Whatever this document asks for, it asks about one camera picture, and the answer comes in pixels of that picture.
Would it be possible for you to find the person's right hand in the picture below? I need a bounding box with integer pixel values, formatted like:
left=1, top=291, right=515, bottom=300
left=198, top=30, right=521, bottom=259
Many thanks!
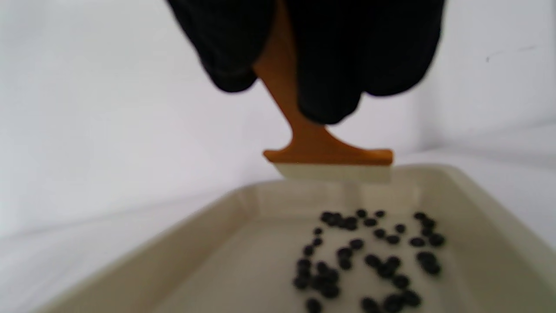
left=167, top=0, right=446, bottom=124

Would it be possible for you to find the orange brush with white bristles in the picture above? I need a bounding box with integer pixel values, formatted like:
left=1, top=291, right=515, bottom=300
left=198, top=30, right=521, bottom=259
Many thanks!
left=253, top=0, right=394, bottom=183

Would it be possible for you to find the group of dark coffee beans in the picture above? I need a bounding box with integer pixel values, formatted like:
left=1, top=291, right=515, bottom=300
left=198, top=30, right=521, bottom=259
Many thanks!
left=293, top=210, right=446, bottom=313

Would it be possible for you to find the beige baking tray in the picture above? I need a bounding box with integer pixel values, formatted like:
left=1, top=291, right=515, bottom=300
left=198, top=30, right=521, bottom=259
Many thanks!
left=39, top=164, right=556, bottom=313

